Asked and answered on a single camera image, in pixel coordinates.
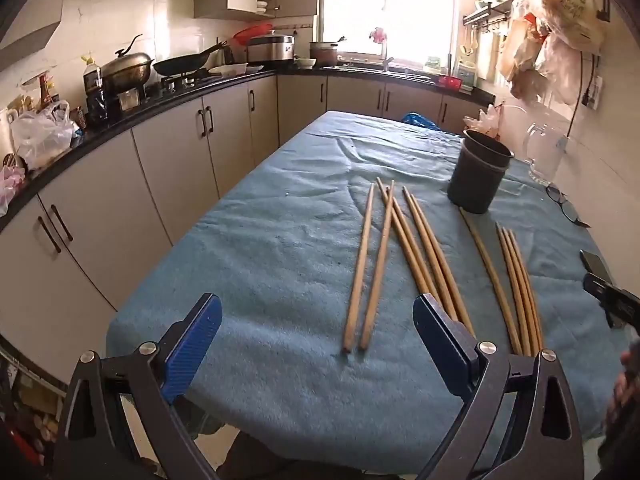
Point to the blue terry cloth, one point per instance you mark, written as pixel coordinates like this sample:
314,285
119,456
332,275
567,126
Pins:
280,260

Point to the white bowl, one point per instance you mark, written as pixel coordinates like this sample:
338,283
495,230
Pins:
305,63

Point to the gas stove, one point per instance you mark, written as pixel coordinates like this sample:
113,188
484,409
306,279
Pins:
170,85

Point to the dark sauce bottle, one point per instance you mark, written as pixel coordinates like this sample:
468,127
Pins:
46,92
95,95

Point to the green container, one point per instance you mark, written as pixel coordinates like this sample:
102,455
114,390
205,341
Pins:
431,66

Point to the brown cooking pot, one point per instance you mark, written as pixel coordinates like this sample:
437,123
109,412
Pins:
324,54

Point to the beige upper wall cabinets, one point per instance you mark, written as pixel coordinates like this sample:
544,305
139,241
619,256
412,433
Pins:
30,25

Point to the white dish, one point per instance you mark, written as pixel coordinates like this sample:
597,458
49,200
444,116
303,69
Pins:
227,70

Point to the beige lower kitchen cabinets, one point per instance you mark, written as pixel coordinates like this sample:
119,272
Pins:
165,160

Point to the black kitchen countertop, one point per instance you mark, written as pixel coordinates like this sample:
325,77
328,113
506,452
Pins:
105,127

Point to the red box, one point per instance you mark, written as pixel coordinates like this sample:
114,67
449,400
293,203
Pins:
450,81

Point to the kitchen window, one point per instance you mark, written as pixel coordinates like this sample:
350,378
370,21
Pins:
400,5

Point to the black eyeglasses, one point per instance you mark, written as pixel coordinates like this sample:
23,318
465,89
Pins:
565,205

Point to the bundle of hanging plastic bags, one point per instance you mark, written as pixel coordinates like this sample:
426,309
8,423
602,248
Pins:
555,35

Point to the sink faucet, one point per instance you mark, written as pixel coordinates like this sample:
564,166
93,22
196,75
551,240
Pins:
386,57

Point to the black smartphone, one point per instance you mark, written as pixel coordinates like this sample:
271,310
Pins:
596,262

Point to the black utensil holder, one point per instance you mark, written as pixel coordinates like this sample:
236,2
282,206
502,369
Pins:
477,180

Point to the pale pink crumpled bag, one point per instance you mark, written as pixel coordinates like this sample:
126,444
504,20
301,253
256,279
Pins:
10,187

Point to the teal printed box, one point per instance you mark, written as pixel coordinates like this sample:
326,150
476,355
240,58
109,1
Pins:
468,75

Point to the person's dark pants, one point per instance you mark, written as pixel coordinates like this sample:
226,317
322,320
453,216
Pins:
300,460

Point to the red plastic basin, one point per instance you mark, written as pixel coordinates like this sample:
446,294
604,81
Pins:
250,34

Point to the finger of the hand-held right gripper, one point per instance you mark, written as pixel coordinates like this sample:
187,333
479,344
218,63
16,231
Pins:
620,307

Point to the steel lidded wok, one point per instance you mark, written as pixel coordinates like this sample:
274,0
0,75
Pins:
127,67

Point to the blue plastic bag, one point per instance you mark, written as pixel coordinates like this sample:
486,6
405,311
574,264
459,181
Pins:
420,121

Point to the person's right hand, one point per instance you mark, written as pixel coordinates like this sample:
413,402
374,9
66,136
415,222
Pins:
631,375

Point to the steel rice cooker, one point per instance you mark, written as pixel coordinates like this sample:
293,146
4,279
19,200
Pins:
270,50

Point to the black frying wok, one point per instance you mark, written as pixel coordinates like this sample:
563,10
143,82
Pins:
182,64

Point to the wooden chopstick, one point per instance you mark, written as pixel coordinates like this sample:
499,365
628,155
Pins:
429,245
357,270
378,265
406,245
528,290
414,245
490,280
434,245
521,290
513,290

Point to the white plastic bag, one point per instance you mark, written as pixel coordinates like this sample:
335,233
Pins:
42,135

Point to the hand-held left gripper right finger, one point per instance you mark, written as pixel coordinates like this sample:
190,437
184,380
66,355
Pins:
440,340

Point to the wall utensil rack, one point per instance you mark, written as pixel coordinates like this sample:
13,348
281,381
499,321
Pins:
492,12

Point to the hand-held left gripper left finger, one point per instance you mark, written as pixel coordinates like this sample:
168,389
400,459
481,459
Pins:
200,330

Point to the pink plastic bag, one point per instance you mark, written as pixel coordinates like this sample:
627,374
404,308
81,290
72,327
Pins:
482,122

